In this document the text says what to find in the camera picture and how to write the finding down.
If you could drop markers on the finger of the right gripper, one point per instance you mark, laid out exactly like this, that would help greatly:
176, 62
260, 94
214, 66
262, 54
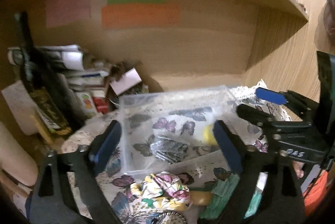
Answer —
268, 121
277, 98

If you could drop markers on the orange sticky note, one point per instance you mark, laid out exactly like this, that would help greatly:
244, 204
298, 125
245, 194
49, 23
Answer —
133, 15

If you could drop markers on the dark wine bottle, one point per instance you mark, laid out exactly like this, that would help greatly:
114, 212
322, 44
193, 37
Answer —
40, 82

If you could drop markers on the stack of papers and books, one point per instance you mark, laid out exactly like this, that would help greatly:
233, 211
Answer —
76, 72

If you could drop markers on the floral fabric scrunchie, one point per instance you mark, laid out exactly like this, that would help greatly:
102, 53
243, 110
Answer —
163, 191

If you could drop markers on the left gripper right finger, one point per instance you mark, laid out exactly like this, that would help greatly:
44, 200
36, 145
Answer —
282, 199

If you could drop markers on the green fabric scrunchie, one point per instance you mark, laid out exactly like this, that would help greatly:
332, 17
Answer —
221, 194

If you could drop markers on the white paper note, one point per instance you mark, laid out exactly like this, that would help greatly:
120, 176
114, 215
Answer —
21, 106

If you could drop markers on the clear plastic storage box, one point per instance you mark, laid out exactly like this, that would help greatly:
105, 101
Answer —
179, 115

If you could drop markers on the yellow white felt ball face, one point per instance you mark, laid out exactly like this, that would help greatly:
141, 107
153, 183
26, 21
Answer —
208, 135

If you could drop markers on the small white cardboard box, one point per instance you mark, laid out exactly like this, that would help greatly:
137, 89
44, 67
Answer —
127, 81

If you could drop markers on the butterfly print tablecloth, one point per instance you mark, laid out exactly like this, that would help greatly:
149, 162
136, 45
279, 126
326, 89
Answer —
200, 175

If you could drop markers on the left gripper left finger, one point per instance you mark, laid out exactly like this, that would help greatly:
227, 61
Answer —
52, 200

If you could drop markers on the beige cylindrical roll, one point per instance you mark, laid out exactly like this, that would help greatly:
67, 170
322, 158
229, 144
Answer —
15, 160

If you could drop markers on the pink sticky note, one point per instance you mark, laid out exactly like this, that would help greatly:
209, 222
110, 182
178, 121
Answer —
64, 12

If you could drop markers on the yellow sponge block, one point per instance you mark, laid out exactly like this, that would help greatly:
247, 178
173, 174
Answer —
200, 198

